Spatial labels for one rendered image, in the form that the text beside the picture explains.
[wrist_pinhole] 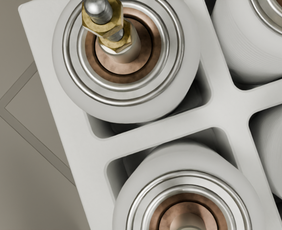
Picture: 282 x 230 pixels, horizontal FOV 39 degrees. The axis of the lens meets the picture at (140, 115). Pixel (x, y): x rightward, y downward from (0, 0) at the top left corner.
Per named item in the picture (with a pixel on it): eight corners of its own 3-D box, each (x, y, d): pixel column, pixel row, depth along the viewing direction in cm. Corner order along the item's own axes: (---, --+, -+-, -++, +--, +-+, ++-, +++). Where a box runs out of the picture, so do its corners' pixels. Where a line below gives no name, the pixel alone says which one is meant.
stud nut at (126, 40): (132, 53, 22) (130, 50, 21) (101, 54, 22) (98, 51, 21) (131, 17, 22) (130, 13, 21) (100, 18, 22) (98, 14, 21)
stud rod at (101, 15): (129, 49, 23) (108, 16, 16) (111, 50, 23) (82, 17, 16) (128, 32, 23) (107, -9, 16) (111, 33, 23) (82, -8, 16)
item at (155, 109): (190, 122, 42) (202, 122, 24) (100, 122, 43) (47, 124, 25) (188, 31, 43) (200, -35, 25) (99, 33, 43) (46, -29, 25)
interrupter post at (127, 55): (143, 65, 25) (138, 57, 22) (104, 66, 25) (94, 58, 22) (142, 27, 25) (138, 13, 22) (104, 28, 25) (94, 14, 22)
